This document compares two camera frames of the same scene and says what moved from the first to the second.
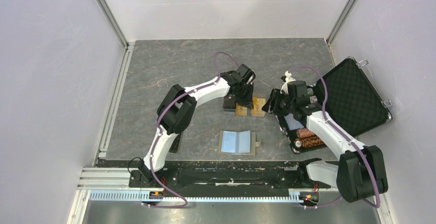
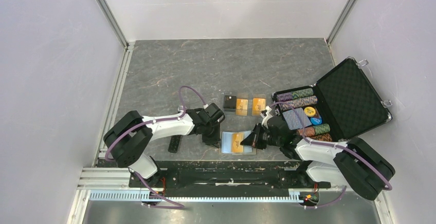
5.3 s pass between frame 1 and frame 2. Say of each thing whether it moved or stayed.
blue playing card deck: stayed
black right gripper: moved
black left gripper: moved
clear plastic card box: stayed
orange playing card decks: stayed
